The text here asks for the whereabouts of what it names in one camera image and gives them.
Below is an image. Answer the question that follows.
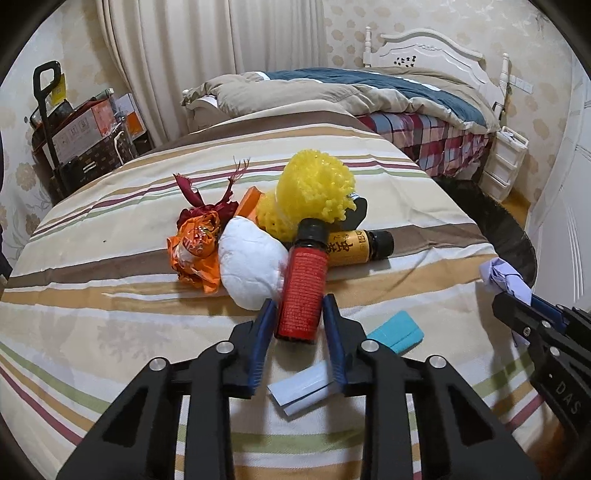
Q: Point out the white folded paper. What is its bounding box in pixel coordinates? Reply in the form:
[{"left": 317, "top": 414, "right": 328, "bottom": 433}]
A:
[{"left": 267, "top": 357, "right": 341, "bottom": 420}]

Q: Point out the plaid bed sheet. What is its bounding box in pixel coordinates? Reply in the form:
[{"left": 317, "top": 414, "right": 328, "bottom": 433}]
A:
[{"left": 355, "top": 111, "right": 495, "bottom": 178}]

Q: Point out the lavender paper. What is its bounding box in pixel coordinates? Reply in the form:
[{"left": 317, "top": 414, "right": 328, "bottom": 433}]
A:
[{"left": 479, "top": 257, "right": 539, "bottom": 347}]

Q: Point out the cardboard box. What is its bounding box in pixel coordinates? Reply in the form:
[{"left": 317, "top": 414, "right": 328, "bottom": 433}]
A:
[{"left": 51, "top": 99, "right": 115, "bottom": 160}]

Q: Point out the orange packet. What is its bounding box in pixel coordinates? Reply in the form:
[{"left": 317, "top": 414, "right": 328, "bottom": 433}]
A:
[{"left": 235, "top": 186, "right": 265, "bottom": 223}]

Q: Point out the black trolley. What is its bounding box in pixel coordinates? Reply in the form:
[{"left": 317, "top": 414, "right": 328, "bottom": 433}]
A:
[{"left": 31, "top": 61, "right": 65, "bottom": 195}]

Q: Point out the white drawer unit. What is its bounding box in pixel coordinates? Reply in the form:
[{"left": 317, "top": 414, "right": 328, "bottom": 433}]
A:
[{"left": 480, "top": 124, "right": 529, "bottom": 201}]

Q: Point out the orange and white box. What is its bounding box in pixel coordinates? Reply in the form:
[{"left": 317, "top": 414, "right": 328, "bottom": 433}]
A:
[{"left": 113, "top": 92, "right": 149, "bottom": 139}]

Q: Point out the red label bottle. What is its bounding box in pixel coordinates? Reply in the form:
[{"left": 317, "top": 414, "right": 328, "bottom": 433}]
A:
[{"left": 273, "top": 218, "right": 329, "bottom": 344}]

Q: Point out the cream curtain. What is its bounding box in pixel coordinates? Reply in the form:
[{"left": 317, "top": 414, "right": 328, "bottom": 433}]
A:
[{"left": 97, "top": 0, "right": 328, "bottom": 141}]

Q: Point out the white door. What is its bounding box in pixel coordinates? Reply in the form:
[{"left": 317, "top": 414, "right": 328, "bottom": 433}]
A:
[{"left": 526, "top": 46, "right": 591, "bottom": 315}]

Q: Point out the yellow label bottle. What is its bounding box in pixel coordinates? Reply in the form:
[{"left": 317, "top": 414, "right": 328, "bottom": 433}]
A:
[{"left": 325, "top": 228, "right": 394, "bottom": 268}]

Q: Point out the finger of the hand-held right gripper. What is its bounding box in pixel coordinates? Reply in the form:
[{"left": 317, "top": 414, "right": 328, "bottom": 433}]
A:
[
  {"left": 492, "top": 292, "right": 557, "bottom": 346},
  {"left": 530, "top": 295, "right": 591, "bottom": 335}
]

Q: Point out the orange snack wrapper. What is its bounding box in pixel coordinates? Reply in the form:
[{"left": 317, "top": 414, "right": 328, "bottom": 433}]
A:
[{"left": 166, "top": 217, "right": 222, "bottom": 294}]

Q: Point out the yellow foam net bundle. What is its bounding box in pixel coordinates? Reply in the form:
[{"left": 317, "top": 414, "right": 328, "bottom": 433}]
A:
[{"left": 256, "top": 148, "right": 358, "bottom": 243}]

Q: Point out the striped cloth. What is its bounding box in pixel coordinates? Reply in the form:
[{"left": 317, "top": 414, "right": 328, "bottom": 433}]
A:
[{"left": 0, "top": 104, "right": 568, "bottom": 480}]

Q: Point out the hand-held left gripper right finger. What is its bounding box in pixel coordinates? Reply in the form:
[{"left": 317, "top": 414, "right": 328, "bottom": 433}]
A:
[{"left": 322, "top": 294, "right": 541, "bottom": 480}]

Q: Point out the white bed frame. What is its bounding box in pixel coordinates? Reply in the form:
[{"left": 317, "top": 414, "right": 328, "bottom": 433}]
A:
[{"left": 362, "top": 25, "right": 511, "bottom": 121}]

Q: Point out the tan and blue quilt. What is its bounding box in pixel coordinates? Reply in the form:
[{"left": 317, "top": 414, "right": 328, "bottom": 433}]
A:
[{"left": 182, "top": 67, "right": 502, "bottom": 134}]

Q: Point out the black object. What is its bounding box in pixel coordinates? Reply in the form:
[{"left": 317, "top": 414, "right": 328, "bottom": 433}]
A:
[{"left": 342, "top": 193, "right": 370, "bottom": 232}]

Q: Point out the dark red dried flower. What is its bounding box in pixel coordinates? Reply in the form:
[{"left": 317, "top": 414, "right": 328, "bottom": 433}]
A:
[{"left": 173, "top": 157, "right": 252, "bottom": 232}]

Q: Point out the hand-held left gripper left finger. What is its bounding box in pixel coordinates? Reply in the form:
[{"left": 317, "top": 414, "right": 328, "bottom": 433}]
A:
[{"left": 55, "top": 299, "right": 279, "bottom": 480}]

